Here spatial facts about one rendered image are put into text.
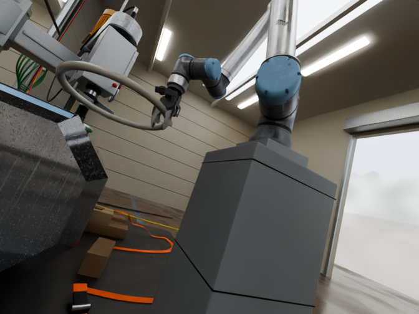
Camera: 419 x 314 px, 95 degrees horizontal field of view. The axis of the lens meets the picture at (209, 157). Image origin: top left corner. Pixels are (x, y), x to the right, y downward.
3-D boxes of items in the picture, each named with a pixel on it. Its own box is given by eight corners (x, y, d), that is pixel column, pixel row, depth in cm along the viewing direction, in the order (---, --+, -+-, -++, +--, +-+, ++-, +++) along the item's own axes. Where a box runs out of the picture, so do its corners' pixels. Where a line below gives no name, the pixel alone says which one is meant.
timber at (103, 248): (98, 278, 109) (108, 256, 112) (76, 274, 106) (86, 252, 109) (108, 258, 138) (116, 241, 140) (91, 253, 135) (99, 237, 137)
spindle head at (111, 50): (67, 86, 147) (93, 40, 156) (96, 103, 162) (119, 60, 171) (79, 78, 122) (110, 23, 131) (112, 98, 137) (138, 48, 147)
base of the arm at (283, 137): (264, 156, 98) (269, 138, 99) (300, 157, 82) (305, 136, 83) (238, 142, 88) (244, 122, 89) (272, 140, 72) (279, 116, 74)
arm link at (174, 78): (185, 75, 84) (165, 72, 87) (181, 85, 83) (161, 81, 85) (190, 88, 93) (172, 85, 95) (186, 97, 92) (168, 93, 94)
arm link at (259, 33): (283, 0, 106) (206, 95, 107) (283, -25, 95) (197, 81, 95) (302, 5, 101) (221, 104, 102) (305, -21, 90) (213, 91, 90)
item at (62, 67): (43, 85, 87) (46, 80, 88) (137, 134, 122) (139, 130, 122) (73, 45, 55) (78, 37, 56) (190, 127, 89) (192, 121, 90)
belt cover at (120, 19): (74, 58, 194) (81, 44, 197) (99, 74, 211) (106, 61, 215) (108, 22, 128) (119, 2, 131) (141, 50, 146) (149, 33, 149)
